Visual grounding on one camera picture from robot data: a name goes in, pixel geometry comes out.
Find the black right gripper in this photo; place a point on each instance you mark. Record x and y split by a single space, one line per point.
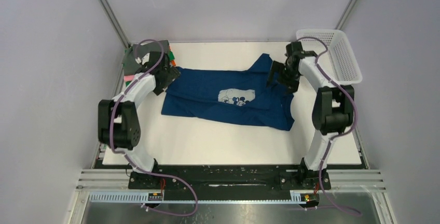
291 85

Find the white perforated plastic basket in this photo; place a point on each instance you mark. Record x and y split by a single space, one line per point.
339 62

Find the pink folded t-shirt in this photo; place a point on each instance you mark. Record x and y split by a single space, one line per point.
128 78

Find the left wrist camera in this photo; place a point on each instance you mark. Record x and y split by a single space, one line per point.
142 60

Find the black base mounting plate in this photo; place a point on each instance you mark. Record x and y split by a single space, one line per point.
226 182

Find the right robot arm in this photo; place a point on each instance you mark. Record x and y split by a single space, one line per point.
332 113

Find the blue t-shirt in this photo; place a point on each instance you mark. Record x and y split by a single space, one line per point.
235 97

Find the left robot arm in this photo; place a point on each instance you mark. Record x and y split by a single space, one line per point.
118 122

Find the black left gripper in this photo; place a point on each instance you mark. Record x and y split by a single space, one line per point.
171 74

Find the grey folded t-shirt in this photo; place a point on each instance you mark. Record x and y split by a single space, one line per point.
130 64

